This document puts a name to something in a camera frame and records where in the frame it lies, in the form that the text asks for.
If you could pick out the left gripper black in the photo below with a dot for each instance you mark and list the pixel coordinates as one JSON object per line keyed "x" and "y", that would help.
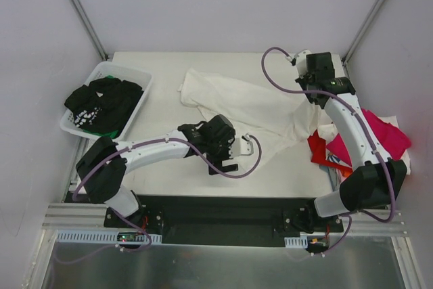
{"x": 221, "y": 153}

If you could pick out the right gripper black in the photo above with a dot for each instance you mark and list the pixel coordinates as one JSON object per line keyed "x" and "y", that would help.
{"x": 311, "y": 93}

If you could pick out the white floral print t-shirt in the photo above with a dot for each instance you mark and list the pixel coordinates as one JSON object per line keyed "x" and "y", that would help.
{"x": 278, "y": 120}

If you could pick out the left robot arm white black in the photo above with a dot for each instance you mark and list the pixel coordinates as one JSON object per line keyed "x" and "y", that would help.
{"x": 104, "y": 165}

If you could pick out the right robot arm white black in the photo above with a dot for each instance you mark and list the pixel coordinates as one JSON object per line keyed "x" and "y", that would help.
{"x": 376, "y": 178}

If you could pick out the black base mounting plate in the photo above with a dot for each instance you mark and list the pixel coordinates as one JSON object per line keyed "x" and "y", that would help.
{"x": 232, "y": 221}

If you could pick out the red t-shirt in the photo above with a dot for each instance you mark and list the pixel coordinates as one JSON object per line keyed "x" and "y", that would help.
{"x": 317, "y": 147}

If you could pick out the magenta t-shirt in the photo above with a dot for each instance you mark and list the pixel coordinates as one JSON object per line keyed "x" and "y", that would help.
{"x": 386, "y": 130}

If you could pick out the light blue folded t-shirt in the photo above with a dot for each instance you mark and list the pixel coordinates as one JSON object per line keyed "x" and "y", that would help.
{"x": 336, "y": 178}

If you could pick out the black printed t-shirt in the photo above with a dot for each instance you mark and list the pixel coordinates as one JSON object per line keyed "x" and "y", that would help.
{"x": 129, "y": 95}

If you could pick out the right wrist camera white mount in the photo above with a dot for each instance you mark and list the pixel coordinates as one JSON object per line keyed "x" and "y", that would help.
{"x": 298, "y": 60}

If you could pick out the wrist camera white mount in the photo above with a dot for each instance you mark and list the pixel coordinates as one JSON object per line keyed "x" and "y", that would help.
{"x": 241, "y": 146}
{"x": 298, "y": 60}

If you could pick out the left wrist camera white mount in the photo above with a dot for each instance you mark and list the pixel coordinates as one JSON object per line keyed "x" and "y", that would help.
{"x": 241, "y": 146}

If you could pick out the right grey cable duct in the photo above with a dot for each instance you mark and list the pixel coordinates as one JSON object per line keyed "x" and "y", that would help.
{"x": 296, "y": 242}

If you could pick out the grey cable duct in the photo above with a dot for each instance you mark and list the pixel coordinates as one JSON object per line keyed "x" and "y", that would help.
{"x": 106, "y": 237}
{"x": 296, "y": 242}

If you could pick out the right aluminium frame post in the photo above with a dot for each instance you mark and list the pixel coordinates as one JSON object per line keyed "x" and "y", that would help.
{"x": 363, "y": 29}

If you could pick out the aluminium frame post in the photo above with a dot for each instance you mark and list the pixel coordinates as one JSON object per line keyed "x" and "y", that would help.
{"x": 363, "y": 29}
{"x": 89, "y": 29}

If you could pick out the left grey cable duct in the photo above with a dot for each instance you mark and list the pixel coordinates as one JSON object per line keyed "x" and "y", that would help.
{"x": 106, "y": 237}

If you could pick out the aluminium rail profile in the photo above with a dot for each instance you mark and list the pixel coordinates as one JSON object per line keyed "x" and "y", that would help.
{"x": 91, "y": 217}

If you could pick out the left aluminium frame post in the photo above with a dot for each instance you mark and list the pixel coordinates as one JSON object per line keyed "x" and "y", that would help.
{"x": 89, "y": 29}

